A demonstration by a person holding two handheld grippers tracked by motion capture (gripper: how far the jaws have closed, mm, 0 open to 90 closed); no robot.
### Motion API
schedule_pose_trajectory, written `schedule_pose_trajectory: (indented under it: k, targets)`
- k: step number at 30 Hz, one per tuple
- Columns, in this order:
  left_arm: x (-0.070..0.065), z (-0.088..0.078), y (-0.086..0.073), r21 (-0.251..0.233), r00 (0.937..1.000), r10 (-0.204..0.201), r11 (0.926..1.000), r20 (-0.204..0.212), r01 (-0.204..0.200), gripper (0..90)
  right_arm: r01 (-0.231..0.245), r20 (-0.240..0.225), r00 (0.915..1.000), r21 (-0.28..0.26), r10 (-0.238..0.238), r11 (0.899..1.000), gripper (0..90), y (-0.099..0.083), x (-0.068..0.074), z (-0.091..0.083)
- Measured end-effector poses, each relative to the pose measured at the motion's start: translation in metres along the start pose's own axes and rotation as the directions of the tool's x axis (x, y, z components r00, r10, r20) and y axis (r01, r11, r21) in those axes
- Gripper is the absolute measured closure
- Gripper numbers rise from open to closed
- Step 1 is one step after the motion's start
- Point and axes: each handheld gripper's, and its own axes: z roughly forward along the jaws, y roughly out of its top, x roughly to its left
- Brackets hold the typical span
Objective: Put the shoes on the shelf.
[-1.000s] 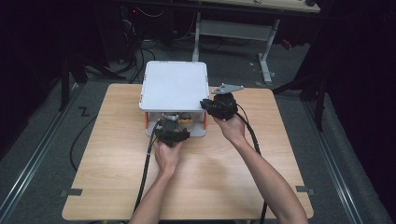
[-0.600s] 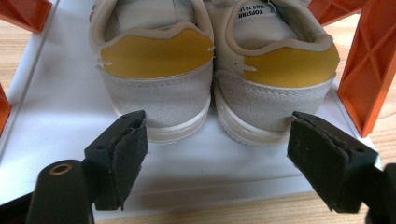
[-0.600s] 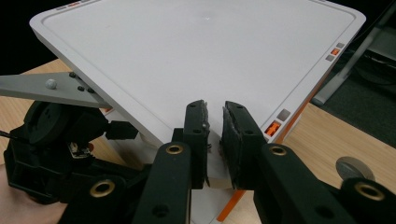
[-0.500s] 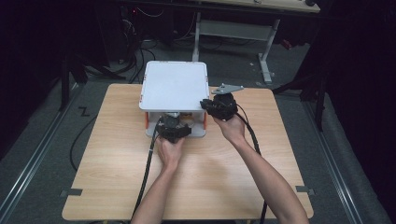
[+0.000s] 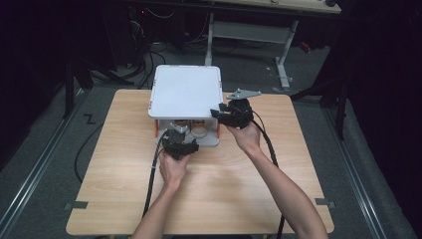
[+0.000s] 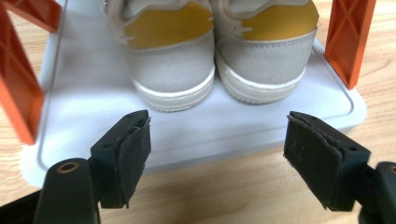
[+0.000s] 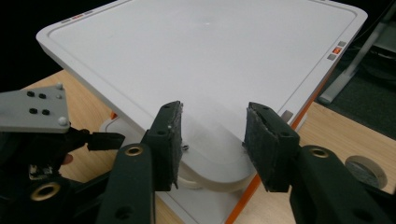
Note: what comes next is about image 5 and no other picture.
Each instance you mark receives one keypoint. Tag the metal floor rail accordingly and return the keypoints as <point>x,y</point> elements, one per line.
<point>36,169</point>
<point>351,172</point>

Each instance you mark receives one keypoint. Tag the dark metal stand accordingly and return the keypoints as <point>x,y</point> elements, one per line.
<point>69,89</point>
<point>341,109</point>

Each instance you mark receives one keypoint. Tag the small white shoe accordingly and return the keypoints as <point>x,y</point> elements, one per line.
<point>199,129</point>
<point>181,122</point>

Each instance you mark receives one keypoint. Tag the person's right hand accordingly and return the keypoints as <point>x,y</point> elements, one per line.
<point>247,137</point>

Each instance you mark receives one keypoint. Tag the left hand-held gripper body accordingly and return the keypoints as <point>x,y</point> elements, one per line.
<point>175,144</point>

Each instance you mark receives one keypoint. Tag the person's left hand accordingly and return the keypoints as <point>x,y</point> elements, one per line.
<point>172,171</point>

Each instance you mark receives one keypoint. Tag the white two-tier shoe rack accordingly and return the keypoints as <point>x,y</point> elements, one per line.
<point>185,93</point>

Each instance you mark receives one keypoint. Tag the small red object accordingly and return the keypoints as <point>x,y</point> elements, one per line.
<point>305,47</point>

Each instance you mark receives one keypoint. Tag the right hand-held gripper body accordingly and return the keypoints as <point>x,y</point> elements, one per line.
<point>239,113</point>

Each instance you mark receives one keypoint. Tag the wooden desk with white legs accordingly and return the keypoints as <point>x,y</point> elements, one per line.
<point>252,31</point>

